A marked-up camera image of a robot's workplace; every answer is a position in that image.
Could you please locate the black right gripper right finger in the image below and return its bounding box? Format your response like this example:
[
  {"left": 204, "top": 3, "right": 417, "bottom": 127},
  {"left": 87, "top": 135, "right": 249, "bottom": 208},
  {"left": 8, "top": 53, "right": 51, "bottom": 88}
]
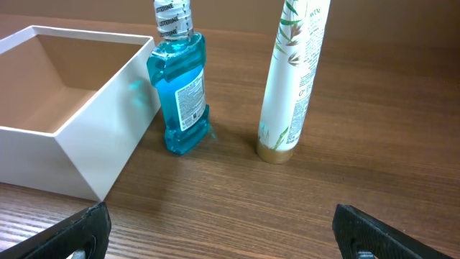
[{"left": 332, "top": 204, "right": 452, "bottom": 259}]

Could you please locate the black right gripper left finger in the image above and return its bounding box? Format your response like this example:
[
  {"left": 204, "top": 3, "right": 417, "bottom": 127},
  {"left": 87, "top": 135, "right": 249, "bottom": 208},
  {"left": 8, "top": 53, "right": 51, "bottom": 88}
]
[{"left": 1, "top": 201, "right": 111, "bottom": 259}]

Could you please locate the white cardboard box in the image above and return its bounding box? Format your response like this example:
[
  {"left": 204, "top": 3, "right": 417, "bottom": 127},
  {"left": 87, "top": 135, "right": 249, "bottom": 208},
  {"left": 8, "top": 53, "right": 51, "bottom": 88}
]
[{"left": 1, "top": 25, "right": 160, "bottom": 201}]

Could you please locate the blue Listerine mouthwash bottle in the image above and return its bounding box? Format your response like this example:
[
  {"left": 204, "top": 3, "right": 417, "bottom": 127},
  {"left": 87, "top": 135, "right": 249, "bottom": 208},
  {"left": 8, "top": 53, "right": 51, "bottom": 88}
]
[{"left": 147, "top": 0, "right": 211, "bottom": 155}]

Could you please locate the white Pantene conditioner tube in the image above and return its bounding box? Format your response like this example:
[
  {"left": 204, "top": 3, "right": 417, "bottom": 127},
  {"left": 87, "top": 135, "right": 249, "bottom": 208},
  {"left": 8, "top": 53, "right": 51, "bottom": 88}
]
[{"left": 257, "top": 0, "right": 331, "bottom": 164}]

